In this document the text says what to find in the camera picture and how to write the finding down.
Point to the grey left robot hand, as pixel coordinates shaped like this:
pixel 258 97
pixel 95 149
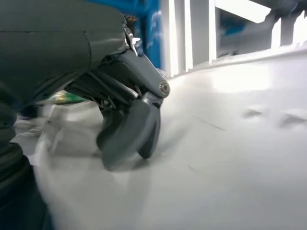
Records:
pixel 60 47

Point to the white desk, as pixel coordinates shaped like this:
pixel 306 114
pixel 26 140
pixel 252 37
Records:
pixel 172 31

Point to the blue metal shelf rack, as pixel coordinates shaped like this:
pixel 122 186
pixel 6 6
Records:
pixel 153 38

